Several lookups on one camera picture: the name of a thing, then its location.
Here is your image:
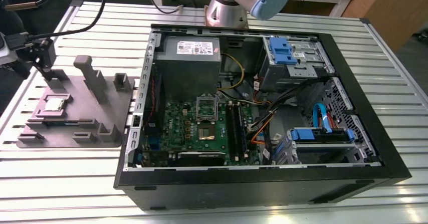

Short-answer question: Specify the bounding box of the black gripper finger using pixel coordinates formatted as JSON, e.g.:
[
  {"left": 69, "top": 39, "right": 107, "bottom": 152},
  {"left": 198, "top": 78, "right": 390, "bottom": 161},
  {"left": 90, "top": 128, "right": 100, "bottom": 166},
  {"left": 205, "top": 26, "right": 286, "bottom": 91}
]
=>
[
  {"left": 23, "top": 38, "right": 57, "bottom": 82},
  {"left": 9, "top": 62, "right": 33, "bottom": 81}
]

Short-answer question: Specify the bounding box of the CPU with silver top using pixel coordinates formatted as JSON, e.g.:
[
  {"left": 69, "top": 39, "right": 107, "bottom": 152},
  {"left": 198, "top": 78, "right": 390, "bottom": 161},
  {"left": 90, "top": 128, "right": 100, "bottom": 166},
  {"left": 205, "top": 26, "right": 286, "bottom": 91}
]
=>
[{"left": 44, "top": 98, "right": 65, "bottom": 112}]

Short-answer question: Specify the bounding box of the CPU socket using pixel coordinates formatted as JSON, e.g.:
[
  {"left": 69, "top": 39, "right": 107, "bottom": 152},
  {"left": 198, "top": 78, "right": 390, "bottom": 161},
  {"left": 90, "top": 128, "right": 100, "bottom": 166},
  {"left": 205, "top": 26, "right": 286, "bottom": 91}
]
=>
[{"left": 197, "top": 124, "right": 218, "bottom": 141}]

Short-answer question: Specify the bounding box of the grey plastic parts rack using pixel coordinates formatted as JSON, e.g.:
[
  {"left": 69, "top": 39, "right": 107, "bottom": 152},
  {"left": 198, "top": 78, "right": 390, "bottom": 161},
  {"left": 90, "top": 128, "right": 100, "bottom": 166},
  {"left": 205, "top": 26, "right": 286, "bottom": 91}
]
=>
[{"left": 15, "top": 55, "right": 138, "bottom": 149}]

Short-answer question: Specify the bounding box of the grey power supply unit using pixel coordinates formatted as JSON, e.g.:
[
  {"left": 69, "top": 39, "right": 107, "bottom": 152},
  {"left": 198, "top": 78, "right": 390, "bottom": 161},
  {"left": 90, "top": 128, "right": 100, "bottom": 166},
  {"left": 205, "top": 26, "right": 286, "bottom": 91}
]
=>
[{"left": 154, "top": 36, "right": 223, "bottom": 97}]

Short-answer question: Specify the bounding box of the green motherboard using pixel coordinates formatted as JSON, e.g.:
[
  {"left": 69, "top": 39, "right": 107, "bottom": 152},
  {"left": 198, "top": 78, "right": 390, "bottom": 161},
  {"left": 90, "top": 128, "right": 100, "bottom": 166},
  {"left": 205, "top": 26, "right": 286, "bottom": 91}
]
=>
[{"left": 138, "top": 100, "right": 265, "bottom": 167}]

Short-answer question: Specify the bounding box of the metal socket cover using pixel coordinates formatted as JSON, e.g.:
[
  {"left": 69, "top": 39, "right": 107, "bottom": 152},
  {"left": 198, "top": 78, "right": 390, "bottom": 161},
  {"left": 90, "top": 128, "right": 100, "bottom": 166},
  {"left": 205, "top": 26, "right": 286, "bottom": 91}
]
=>
[{"left": 195, "top": 95, "right": 221, "bottom": 124}]

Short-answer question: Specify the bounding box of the metal locking lever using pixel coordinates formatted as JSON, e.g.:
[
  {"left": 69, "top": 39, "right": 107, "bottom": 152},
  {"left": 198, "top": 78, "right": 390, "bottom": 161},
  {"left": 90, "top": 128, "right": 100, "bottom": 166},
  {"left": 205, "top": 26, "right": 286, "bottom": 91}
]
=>
[{"left": 215, "top": 93, "right": 225, "bottom": 124}]

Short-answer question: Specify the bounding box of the black RAM slot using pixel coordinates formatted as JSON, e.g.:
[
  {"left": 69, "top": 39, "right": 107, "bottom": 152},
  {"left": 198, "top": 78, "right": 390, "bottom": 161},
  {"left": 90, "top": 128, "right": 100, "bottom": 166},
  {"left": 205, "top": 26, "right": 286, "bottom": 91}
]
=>
[{"left": 223, "top": 102, "right": 237, "bottom": 160}]

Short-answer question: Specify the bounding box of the RAM stick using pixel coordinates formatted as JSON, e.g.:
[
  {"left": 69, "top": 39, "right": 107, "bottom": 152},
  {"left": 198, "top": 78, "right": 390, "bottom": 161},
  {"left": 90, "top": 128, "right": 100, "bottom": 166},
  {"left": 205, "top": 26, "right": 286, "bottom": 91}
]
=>
[{"left": 233, "top": 103, "right": 251, "bottom": 157}]

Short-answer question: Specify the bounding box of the blue plastic drive latch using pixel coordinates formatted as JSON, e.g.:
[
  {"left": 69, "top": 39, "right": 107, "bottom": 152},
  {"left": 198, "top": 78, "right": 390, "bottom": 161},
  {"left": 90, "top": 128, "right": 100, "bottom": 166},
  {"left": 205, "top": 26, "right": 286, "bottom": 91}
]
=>
[{"left": 269, "top": 37, "right": 298, "bottom": 66}]

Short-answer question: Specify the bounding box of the grey metal drive cage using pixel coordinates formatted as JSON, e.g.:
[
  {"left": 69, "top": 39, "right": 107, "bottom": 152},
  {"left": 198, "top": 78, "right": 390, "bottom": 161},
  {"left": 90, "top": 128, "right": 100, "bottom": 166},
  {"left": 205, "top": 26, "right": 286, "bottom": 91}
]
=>
[{"left": 259, "top": 36, "right": 336, "bottom": 92}]

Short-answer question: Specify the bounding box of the black PC case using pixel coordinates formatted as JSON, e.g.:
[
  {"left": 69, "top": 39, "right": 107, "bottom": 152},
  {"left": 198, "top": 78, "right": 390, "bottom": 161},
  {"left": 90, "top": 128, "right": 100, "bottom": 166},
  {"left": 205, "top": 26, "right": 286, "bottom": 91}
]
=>
[{"left": 112, "top": 23, "right": 412, "bottom": 211}]

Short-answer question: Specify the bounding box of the hard disk in blue carrier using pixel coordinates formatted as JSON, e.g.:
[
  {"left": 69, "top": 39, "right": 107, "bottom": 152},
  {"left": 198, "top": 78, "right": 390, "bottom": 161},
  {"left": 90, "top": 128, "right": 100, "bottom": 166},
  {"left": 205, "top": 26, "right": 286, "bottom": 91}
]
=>
[{"left": 289, "top": 127, "right": 356, "bottom": 144}]

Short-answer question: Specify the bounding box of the grey metal disk bay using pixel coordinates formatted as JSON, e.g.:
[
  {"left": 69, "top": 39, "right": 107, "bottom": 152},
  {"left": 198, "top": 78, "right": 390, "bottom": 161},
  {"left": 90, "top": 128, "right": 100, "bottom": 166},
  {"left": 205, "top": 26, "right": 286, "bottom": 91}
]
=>
[{"left": 275, "top": 127, "right": 382, "bottom": 164}]

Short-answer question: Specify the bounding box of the wooden cabinet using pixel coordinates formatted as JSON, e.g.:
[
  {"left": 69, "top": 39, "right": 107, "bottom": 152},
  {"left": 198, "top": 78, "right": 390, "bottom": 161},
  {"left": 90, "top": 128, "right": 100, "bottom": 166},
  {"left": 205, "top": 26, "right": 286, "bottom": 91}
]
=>
[{"left": 344, "top": 0, "right": 428, "bottom": 52}]

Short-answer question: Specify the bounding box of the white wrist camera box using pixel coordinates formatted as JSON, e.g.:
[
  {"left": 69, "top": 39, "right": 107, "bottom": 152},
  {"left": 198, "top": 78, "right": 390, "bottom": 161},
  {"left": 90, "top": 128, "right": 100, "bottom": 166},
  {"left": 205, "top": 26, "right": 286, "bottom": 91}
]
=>
[{"left": 0, "top": 32, "right": 11, "bottom": 66}]

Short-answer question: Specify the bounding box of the yellow wire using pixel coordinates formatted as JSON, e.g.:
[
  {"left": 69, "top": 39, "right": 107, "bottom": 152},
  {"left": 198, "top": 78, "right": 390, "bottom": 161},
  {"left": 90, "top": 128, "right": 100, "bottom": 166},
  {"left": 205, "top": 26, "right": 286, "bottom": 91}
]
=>
[{"left": 217, "top": 53, "right": 246, "bottom": 91}]

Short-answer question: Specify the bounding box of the orange wire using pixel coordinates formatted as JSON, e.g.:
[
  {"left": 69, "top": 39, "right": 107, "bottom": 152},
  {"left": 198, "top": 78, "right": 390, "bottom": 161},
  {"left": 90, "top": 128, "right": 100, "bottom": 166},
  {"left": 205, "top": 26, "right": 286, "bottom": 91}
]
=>
[{"left": 250, "top": 123, "right": 269, "bottom": 147}]

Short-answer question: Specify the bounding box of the black wire bundle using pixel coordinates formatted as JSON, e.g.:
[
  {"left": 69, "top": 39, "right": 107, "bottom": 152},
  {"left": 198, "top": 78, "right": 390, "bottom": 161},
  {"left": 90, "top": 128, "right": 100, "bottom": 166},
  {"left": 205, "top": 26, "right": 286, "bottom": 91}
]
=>
[{"left": 246, "top": 76, "right": 337, "bottom": 132}]

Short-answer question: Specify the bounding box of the blue wire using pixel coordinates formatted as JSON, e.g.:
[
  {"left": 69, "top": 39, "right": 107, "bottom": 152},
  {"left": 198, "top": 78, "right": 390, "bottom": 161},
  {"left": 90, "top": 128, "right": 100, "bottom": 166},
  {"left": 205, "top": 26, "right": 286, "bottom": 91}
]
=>
[{"left": 313, "top": 103, "right": 336, "bottom": 134}]

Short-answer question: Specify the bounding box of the red wire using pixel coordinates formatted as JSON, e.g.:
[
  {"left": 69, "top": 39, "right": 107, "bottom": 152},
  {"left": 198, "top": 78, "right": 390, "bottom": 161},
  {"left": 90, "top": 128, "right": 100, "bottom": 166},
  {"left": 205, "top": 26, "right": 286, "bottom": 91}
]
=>
[{"left": 318, "top": 113, "right": 340, "bottom": 132}]

